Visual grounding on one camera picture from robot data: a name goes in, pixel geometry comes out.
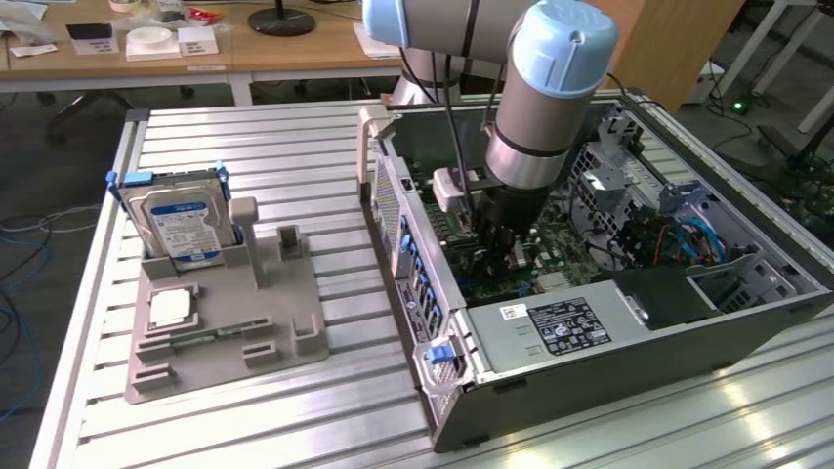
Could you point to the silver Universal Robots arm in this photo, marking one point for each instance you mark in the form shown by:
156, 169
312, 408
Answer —
547, 98

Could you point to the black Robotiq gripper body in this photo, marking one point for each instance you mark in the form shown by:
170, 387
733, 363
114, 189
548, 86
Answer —
511, 210

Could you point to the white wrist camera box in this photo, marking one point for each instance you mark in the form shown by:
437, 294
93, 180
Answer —
456, 188

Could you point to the wooden desk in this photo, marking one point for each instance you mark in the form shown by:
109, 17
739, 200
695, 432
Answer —
65, 68

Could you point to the perforated metal drive cage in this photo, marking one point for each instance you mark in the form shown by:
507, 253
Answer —
608, 188

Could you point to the clear plastic bag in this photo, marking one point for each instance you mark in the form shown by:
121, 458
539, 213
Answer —
25, 22

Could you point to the grey power supply unit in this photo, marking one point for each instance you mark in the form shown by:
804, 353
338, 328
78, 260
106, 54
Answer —
567, 327

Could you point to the white desk frame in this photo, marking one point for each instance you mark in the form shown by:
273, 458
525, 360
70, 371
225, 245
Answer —
724, 73

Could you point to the wooden cabinet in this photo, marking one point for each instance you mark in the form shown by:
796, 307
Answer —
677, 49

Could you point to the grey parts rack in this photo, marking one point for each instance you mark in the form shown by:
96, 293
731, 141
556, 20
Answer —
221, 352

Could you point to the green motherboard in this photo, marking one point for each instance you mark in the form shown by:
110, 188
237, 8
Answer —
567, 254

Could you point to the hard disk in blue caddy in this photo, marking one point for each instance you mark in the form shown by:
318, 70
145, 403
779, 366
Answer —
182, 225

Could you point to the blue case latch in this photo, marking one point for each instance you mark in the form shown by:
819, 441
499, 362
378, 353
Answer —
437, 354

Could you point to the black and white box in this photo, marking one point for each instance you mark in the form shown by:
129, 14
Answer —
90, 39

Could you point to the silver CPU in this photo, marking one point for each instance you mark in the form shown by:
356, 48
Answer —
170, 310

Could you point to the black device with green light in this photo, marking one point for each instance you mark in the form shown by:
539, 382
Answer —
737, 104

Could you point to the white paper stack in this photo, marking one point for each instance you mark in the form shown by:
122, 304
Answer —
373, 51

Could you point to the black office chair base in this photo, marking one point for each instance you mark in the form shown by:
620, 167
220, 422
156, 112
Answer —
58, 131

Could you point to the plain white box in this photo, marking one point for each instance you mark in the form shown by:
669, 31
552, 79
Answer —
198, 41

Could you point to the white box with red dot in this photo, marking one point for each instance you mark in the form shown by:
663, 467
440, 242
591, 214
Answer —
709, 88

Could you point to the black round lamp base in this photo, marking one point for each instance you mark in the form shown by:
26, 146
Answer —
281, 22

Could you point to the white tape roll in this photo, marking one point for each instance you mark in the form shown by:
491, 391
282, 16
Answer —
124, 6

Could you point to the red small packet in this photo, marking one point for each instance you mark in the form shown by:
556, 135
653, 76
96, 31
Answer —
201, 14

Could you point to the white paper card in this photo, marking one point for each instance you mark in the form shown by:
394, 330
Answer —
32, 50

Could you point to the open black PC case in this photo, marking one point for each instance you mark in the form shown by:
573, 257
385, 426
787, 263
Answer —
585, 391

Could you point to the black floor equipment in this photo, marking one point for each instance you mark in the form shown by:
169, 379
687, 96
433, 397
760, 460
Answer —
807, 161

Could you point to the green RAM stick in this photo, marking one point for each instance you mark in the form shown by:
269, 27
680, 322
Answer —
208, 337

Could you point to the empty metal disk bay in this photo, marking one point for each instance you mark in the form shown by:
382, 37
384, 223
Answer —
748, 273

